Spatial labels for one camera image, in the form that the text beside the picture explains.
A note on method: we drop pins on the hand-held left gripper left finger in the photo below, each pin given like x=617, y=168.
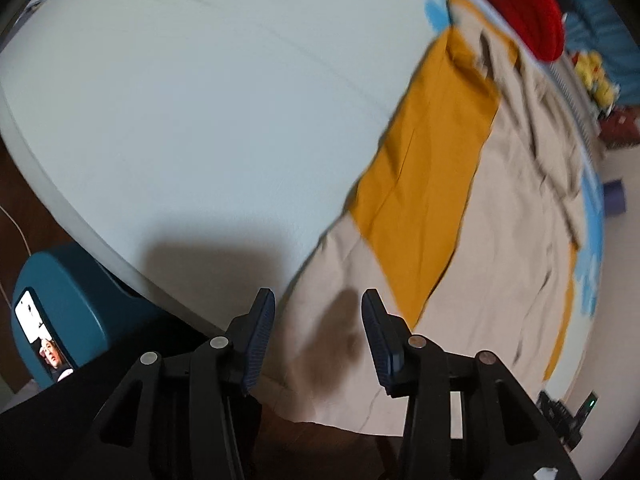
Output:
x=257, y=340

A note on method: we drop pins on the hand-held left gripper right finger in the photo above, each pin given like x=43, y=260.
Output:
x=380, y=340

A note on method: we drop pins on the beige and mustard hooded jacket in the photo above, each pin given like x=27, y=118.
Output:
x=500, y=240

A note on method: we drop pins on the teal stool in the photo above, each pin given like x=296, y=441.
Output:
x=80, y=290

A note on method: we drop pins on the smartphone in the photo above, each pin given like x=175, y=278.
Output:
x=42, y=330

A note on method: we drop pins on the purple bag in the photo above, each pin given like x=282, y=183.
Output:
x=615, y=198

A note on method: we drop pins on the pale blue bed sheet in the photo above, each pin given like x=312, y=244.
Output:
x=200, y=110

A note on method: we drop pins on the maroon bag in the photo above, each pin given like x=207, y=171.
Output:
x=620, y=127

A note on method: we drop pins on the yellow plush toy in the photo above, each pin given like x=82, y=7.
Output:
x=606, y=95
x=590, y=67

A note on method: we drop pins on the red folded blanket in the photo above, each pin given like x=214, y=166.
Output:
x=520, y=5

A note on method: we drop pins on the blue curtain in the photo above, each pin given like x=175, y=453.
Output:
x=590, y=15

